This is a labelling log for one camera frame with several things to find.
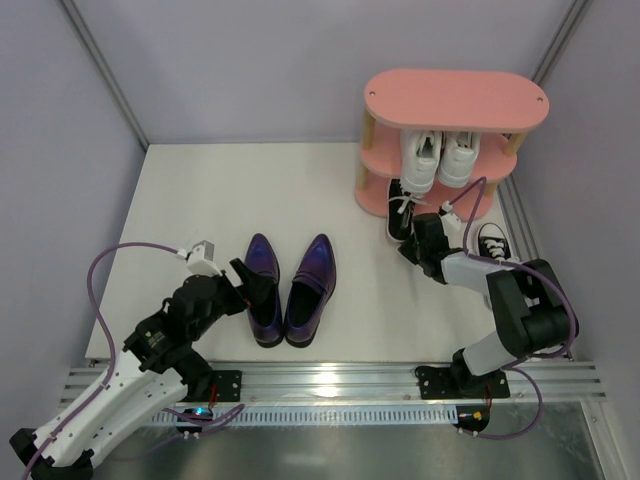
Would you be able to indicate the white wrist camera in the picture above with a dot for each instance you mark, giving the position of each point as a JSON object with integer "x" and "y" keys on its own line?
{"x": 450, "y": 220}
{"x": 199, "y": 259}

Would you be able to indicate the pink shoe shelf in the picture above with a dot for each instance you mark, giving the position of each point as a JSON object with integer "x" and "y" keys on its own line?
{"x": 501, "y": 107}

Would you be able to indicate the white slotted cable duct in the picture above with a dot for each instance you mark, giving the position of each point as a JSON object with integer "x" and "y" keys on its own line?
{"x": 345, "y": 415}

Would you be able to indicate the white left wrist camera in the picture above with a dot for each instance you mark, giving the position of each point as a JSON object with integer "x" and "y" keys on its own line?
{"x": 199, "y": 259}

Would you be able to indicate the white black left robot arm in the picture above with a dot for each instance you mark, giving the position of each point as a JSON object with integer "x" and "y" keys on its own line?
{"x": 157, "y": 367}

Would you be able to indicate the black canvas sneaker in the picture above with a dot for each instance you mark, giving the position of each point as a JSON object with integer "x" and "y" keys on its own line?
{"x": 400, "y": 209}
{"x": 493, "y": 243}

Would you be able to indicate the white sneaker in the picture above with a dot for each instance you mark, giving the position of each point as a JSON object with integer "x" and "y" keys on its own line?
{"x": 461, "y": 150}
{"x": 420, "y": 155}

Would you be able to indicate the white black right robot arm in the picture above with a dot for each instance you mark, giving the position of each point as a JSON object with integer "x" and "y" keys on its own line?
{"x": 530, "y": 312}

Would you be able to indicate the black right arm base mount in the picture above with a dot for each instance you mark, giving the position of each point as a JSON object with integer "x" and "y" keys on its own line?
{"x": 443, "y": 383}

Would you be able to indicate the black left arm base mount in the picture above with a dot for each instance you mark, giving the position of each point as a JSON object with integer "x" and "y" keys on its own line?
{"x": 220, "y": 386}

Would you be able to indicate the aluminium rail frame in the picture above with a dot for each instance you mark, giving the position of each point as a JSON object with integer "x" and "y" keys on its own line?
{"x": 395, "y": 383}

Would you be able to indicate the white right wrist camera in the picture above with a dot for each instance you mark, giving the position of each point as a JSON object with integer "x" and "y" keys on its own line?
{"x": 450, "y": 220}

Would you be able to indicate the purple loafer shoe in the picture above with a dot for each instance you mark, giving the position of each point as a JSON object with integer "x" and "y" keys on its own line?
{"x": 311, "y": 289}
{"x": 265, "y": 318}

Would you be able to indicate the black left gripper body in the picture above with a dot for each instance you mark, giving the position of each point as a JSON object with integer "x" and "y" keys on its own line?
{"x": 233, "y": 295}

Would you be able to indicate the purple loafer right shoe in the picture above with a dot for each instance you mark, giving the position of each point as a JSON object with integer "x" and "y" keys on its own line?
{"x": 311, "y": 289}

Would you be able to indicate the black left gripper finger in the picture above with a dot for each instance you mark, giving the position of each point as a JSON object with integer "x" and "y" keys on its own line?
{"x": 255, "y": 294}
{"x": 248, "y": 277}

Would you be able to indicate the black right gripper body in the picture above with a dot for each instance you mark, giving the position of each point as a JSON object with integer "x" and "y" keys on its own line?
{"x": 417, "y": 245}

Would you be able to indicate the purple loafer left shoe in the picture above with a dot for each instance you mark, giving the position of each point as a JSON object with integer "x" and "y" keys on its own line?
{"x": 265, "y": 318}

